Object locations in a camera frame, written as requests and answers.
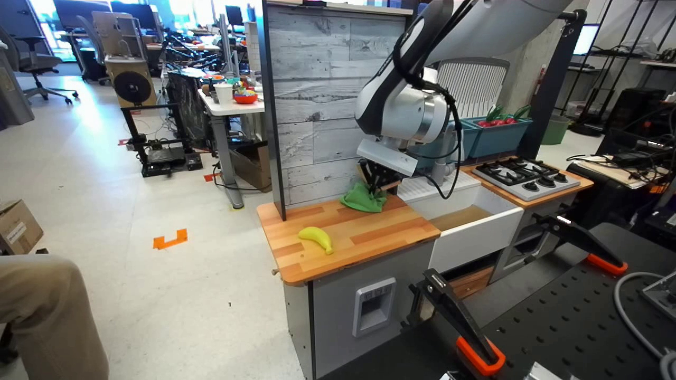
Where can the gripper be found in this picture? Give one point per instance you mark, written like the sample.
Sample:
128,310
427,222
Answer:
379,171

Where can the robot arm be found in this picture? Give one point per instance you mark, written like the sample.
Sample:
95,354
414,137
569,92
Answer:
475,26

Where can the green cloth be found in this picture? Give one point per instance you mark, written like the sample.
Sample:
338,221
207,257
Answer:
362,200

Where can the grey toy tap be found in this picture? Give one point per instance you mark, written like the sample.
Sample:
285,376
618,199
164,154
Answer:
440,171

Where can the toy kitchen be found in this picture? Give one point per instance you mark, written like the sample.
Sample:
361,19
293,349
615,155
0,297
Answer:
338,237

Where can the yellow toy banana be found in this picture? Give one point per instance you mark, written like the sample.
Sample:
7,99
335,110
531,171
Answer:
317,236

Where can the teal plastic bin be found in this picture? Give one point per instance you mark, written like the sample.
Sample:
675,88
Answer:
499,138
467,142

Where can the white toy sink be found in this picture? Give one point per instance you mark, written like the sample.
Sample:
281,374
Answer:
475,232

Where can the cardboard box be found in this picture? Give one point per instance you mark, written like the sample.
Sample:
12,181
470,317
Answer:
253,166
18,227

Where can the heap of toy vegetables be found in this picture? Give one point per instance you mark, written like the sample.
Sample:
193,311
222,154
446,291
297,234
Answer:
501,119

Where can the toy stove burner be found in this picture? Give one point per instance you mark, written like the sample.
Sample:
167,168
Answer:
515,177

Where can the stove knob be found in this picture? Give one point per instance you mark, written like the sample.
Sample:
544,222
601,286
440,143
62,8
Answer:
546,182
560,178
531,186

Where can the red bowl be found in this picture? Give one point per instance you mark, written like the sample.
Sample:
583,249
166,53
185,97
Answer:
245,98

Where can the white desk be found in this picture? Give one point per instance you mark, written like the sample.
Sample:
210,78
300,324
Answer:
227,121

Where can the white cup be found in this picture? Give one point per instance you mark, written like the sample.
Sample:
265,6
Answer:
224,93

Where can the green waste bin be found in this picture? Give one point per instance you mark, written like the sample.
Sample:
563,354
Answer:
554,131

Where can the black 3d printer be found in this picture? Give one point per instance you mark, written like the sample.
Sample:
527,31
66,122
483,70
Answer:
158,153

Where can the wooden desk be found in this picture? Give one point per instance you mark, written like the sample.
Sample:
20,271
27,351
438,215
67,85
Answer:
618,174

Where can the monitor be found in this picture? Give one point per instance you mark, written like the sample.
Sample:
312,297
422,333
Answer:
585,39

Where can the black computer tower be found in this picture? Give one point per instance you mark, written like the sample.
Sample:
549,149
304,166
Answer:
634,119

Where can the beige box with black disc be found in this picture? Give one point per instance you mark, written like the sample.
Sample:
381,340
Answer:
132,84

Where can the person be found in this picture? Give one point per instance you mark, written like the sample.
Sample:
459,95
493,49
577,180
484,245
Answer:
47,316

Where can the black office chair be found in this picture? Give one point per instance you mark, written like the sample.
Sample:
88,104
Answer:
31,60

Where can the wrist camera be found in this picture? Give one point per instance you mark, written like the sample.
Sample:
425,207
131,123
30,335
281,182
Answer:
388,155

